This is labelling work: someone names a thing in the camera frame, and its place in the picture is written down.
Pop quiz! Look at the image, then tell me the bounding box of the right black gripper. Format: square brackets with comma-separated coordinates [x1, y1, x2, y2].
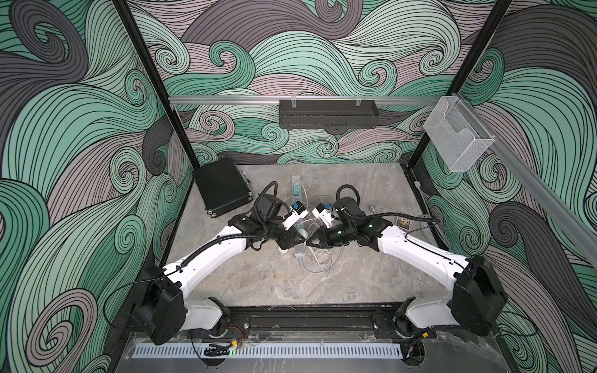
[305, 224, 355, 248]

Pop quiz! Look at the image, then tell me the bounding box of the white power strip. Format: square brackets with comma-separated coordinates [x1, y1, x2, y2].
[291, 175, 309, 260]

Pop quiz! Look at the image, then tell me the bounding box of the beige cable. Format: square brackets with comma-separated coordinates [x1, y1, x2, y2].
[298, 190, 346, 275]

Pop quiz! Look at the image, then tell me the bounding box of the white earbud case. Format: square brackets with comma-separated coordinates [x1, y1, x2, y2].
[298, 226, 309, 239]

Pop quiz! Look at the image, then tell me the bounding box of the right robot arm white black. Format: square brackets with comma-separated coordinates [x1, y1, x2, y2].
[307, 184, 508, 340]

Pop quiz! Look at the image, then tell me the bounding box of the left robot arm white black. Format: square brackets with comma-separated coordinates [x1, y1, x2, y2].
[131, 181, 308, 346]

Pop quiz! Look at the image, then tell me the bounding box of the small card box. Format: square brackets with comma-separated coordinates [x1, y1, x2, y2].
[396, 217, 411, 232]

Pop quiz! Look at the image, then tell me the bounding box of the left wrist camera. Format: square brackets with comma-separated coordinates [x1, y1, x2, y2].
[282, 200, 309, 231]

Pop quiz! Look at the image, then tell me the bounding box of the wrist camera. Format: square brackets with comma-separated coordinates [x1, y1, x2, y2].
[282, 200, 309, 231]
[312, 203, 335, 228]

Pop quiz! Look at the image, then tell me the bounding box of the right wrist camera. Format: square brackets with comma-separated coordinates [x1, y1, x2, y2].
[312, 203, 335, 228]

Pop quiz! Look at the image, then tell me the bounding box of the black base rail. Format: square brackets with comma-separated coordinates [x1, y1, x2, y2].
[211, 298, 495, 340]

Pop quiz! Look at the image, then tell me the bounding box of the grey cable right edge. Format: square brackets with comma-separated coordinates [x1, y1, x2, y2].
[412, 181, 444, 225]

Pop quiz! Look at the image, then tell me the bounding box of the black wall shelf tray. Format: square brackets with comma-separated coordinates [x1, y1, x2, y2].
[278, 100, 380, 131]

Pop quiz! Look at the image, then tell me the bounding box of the white slotted cable duct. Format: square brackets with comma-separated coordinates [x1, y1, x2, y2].
[132, 343, 403, 360]

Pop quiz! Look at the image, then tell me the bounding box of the clear acrylic wall bin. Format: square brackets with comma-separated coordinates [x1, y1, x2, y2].
[424, 96, 494, 172]

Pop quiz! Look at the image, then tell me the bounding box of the aluminium wall rail back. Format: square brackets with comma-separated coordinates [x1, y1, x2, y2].
[168, 95, 441, 106]

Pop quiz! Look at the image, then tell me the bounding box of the aluminium wall rail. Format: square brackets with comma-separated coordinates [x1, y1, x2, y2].
[454, 94, 596, 265]
[168, 95, 441, 106]

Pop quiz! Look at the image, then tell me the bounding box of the aluminium wall rail right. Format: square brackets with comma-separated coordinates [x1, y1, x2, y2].
[454, 94, 596, 265]

